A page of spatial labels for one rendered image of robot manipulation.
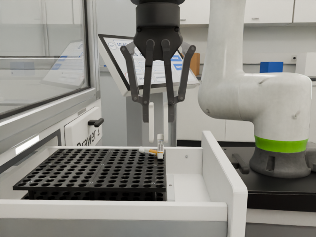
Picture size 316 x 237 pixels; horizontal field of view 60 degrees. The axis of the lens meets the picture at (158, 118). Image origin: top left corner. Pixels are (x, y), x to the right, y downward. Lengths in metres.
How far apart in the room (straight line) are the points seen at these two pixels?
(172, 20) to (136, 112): 0.96
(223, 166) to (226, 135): 3.10
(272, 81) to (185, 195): 0.35
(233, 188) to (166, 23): 0.27
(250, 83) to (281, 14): 3.21
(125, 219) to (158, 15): 0.31
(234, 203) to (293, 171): 0.40
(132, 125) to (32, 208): 1.05
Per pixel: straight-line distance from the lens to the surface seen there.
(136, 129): 1.40
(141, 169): 0.47
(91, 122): 0.80
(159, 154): 0.51
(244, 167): 0.47
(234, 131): 3.51
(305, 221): 0.72
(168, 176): 0.57
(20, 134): 0.50
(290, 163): 0.74
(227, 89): 0.74
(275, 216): 0.70
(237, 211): 0.36
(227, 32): 0.80
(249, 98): 0.72
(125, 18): 2.16
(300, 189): 0.69
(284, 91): 0.70
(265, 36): 4.21
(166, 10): 0.46
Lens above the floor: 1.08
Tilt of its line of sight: 12 degrees down
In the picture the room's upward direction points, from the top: straight up
